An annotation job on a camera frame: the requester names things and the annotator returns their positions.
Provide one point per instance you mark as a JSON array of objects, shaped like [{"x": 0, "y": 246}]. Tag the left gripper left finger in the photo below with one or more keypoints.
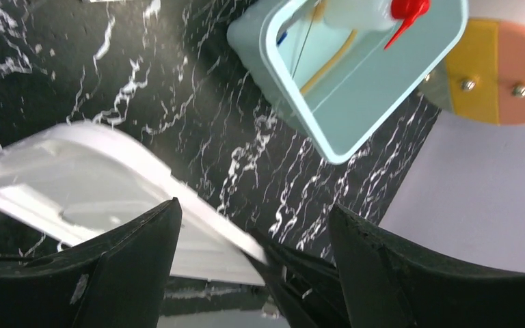
[{"x": 116, "y": 279}]

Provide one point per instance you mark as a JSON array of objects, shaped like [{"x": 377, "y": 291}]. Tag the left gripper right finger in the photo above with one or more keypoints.
[{"x": 389, "y": 281}]

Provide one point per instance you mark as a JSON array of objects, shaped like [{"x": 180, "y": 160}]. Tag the white bin lid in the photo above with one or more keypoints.
[{"x": 75, "y": 182}]

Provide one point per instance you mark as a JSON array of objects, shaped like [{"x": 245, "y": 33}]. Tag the tan rubber tubing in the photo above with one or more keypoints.
[{"x": 312, "y": 81}]

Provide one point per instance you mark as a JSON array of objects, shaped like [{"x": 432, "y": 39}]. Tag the red-cap wash bottle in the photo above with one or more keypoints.
[{"x": 375, "y": 15}]

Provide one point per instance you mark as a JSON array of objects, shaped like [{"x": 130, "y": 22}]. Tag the blue-base funnel tube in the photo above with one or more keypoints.
[{"x": 281, "y": 37}]

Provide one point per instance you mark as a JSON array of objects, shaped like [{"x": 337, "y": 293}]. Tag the brown test tube brush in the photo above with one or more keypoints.
[{"x": 312, "y": 13}]

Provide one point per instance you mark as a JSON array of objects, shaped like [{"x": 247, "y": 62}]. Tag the light teal plastic bin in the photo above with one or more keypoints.
[{"x": 361, "y": 90}]

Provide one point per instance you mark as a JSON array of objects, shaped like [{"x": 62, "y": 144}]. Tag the round orange yellow drawer cabinet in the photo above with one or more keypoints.
[{"x": 483, "y": 77}]

